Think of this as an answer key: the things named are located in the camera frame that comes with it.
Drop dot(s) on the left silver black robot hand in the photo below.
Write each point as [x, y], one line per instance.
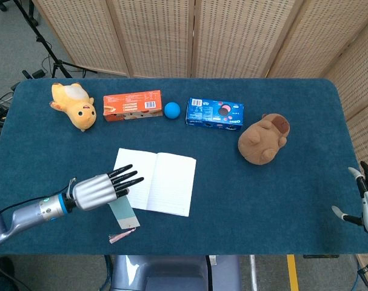
[92, 191]

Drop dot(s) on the teal cream bookmark pink tassel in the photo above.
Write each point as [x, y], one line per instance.
[124, 215]

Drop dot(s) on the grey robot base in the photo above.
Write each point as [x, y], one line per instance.
[171, 272]

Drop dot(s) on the open white lined notebook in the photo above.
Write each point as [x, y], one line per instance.
[171, 182]

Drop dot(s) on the yellow plush animal toy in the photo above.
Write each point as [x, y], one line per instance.
[80, 110]

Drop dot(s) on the orange snack box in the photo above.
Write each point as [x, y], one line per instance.
[129, 104]

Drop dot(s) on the blue ball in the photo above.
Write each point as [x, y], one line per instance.
[172, 110]

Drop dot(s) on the teal table cloth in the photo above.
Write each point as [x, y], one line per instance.
[247, 197]

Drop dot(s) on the brown plush capybara toy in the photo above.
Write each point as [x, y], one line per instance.
[259, 142]

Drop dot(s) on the blue Oreo cookie box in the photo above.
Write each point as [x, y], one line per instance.
[211, 115]

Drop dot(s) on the black tripod stand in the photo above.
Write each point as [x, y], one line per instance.
[48, 51]

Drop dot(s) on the wicker folding screen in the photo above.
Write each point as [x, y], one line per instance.
[232, 36]

